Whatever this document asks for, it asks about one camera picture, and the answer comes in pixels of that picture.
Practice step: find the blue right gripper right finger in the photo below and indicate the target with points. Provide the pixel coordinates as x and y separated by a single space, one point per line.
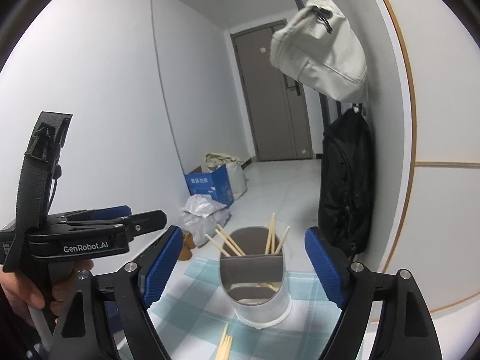
330 265

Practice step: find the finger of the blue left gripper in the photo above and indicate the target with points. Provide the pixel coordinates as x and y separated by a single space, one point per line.
138 224
99 214

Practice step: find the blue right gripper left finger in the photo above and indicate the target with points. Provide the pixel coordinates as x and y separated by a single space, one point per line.
158 262

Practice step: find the person left hand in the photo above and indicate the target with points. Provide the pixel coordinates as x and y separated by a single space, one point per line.
22 293

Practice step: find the teal plaid tablecloth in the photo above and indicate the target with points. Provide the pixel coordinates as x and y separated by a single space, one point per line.
193 312

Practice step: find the wooden chopstick in holder right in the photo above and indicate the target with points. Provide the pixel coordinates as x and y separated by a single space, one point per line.
282 241

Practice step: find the lower grey plastic parcel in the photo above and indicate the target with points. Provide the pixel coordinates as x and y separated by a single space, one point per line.
200 227

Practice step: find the grey plastic parcel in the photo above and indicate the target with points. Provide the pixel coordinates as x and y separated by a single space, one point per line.
200 227
202 205

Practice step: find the black hanging jacket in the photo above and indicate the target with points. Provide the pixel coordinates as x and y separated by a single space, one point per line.
347 181

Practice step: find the upper grey plastic parcel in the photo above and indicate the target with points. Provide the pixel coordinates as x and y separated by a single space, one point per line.
202 205

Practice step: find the wooden chopstick in holder left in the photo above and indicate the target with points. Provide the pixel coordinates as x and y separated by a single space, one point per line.
218 246

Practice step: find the white divided utensil holder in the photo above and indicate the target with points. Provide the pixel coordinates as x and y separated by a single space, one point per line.
256 284

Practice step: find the blue cardboard box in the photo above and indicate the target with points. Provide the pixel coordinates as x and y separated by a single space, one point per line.
216 184

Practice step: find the brown door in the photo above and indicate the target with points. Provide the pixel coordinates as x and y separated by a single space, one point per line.
276 104

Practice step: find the white Nike bag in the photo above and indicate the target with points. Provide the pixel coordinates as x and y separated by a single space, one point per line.
319 49

